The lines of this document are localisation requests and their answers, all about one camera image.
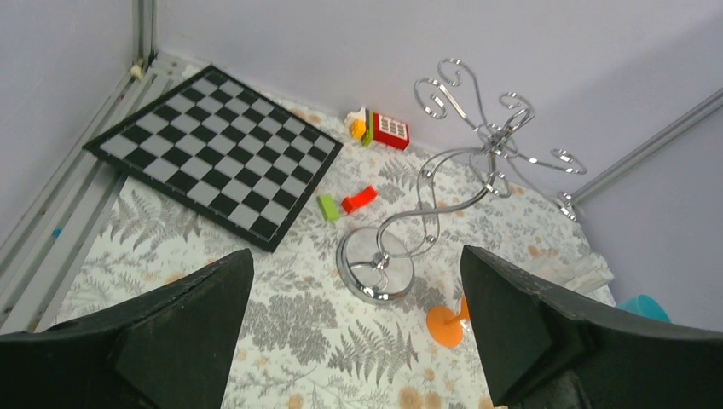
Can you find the red curved block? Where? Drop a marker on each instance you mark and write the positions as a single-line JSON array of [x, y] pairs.
[[351, 204]]

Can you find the black white checkerboard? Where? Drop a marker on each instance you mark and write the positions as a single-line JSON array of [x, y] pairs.
[[222, 149]]

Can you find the blue wine glass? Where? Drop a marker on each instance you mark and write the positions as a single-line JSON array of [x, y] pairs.
[[645, 306]]

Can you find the chrome wine glass rack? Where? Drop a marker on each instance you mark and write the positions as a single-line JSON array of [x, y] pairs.
[[376, 264]]

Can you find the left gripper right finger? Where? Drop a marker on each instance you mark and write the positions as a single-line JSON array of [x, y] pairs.
[[544, 346]]

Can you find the red white block toy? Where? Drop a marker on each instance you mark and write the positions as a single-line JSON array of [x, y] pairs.
[[367, 126]]

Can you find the green small block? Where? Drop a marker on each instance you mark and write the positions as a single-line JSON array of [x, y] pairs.
[[328, 207]]

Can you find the floral tablecloth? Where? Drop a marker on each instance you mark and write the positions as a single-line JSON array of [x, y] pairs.
[[306, 341]]

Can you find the orange wine glass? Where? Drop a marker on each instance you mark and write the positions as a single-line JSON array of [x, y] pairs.
[[445, 325]]

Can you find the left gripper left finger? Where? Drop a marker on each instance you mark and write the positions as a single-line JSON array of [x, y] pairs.
[[171, 347]]

